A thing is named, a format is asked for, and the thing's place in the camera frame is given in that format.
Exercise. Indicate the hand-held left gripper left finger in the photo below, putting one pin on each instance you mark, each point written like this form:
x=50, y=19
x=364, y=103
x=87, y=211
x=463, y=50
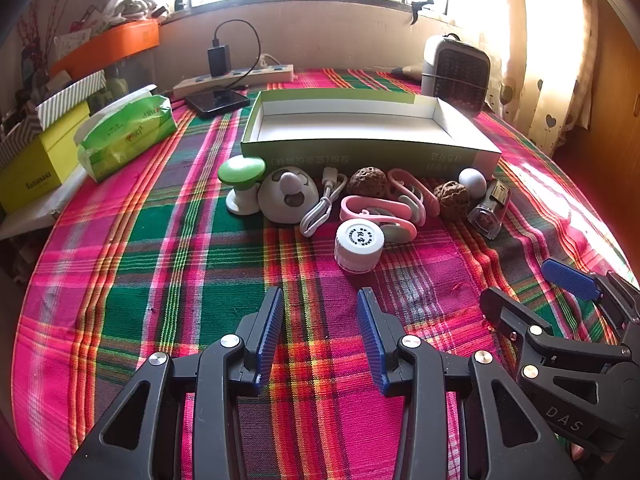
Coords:
x=267, y=335

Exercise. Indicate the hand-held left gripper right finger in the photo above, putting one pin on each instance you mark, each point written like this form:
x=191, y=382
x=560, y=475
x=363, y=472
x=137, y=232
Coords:
x=372, y=345

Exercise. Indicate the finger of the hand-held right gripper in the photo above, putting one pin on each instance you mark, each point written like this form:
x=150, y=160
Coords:
x=570, y=275
x=505, y=310

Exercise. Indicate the black clear-tipped torch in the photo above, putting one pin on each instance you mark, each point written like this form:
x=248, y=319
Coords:
x=487, y=215

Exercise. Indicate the white screw cap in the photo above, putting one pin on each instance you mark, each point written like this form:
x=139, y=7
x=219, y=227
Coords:
x=360, y=240

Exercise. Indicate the brown walnut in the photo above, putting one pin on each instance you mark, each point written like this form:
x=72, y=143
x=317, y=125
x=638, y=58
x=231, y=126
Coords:
x=450, y=200
x=367, y=182

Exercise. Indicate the grey-white egg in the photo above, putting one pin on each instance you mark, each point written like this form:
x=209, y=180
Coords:
x=472, y=182

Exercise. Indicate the white round panda toy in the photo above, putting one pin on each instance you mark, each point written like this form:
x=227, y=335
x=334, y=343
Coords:
x=280, y=200

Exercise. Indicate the pink plastic clip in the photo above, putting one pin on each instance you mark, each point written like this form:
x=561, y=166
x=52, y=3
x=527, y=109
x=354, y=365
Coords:
x=360, y=201
x=419, y=205

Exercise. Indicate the green mushroom-shaped toy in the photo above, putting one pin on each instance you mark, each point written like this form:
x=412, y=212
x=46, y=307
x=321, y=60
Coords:
x=241, y=170

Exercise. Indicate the green-edged white cardboard box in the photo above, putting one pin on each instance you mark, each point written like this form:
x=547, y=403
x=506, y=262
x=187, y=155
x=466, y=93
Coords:
x=350, y=152

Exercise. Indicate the plaid tablecloth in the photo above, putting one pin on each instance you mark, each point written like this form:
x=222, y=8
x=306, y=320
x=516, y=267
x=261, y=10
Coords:
x=150, y=260

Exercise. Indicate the heart-print curtain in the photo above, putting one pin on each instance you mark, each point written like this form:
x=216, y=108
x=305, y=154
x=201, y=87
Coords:
x=550, y=60

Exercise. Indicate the grey small heater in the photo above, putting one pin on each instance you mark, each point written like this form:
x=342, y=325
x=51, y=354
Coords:
x=460, y=75

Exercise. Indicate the black smartphone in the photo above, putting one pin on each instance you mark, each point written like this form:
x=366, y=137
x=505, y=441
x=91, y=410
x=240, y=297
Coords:
x=217, y=100

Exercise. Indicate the green tissue pack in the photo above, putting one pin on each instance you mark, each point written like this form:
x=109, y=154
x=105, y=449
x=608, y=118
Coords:
x=130, y=135

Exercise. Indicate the grey beige pouch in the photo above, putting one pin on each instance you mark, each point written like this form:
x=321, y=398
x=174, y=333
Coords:
x=407, y=72

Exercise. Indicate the white power strip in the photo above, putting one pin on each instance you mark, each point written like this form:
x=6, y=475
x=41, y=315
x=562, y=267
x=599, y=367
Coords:
x=260, y=75

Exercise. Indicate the white flat board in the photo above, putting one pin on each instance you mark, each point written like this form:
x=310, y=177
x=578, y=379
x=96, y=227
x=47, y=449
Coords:
x=35, y=215

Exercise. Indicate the black charger adapter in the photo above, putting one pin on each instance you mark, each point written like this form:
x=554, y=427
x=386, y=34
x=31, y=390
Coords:
x=219, y=60

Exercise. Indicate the yellow-green cardboard box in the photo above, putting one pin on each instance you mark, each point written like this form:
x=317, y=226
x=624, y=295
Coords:
x=35, y=170

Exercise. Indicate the clear storage container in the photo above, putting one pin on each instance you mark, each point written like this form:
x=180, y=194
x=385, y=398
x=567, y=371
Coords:
x=127, y=77

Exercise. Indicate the black window latch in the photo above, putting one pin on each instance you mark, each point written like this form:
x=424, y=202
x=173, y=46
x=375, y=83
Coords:
x=417, y=10

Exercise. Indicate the grey striped box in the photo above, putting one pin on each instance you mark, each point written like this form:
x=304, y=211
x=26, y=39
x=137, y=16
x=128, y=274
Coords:
x=70, y=95

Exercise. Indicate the orange container lid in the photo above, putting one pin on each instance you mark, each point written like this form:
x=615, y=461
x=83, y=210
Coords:
x=115, y=42

